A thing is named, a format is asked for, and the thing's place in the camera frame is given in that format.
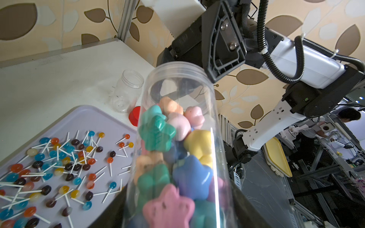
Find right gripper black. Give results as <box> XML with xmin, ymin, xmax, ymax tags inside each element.
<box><xmin>157</xmin><ymin>1</ymin><xmax>247</xmax><ymax>83</ymax></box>

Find clear candy jar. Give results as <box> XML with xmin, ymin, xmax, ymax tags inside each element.
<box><xmin>111</xmin><ymin>70</ymin><xmax>144</xmax><ymax>113</ymax></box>

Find red jar lid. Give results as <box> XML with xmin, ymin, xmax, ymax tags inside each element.
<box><xmin>128</xmin><ymin>106</ymin><xmax>141</xmax><ymax>127</ymax></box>

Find clear jar colourful candies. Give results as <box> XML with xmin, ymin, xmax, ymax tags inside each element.
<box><xmin>123</xmin><ymin>62</ymin><xmax>238</xmax><ymax>228</ymax></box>

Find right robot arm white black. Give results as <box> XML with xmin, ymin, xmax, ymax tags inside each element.
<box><xmin>151</xmin><ymin>1</ymin><xmax>365</xmax><ymax>166</ymax></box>

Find yellow flat object outside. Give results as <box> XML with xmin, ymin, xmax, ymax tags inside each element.
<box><xmin>263</xmin><ymin>137</ymin><xmax>293</xmax><ymax>178</ymax></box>

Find person in background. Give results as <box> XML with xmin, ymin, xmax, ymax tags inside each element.
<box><xmin>313</xmin><ymin>107</ymin><xmax>362</xmax><ymax>137</ymax></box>

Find lilac plastic tray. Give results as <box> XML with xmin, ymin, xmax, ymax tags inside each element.
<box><xmin>0</xmin><ymin>105</ymin><xmax>137</xmax><ymax>228</ymax></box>

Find pile of lollipops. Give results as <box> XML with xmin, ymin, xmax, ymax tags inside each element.
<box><xmin>0</xmin><ymin>129</ymin><xmax>135</xmax><ymax>228</ymax></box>

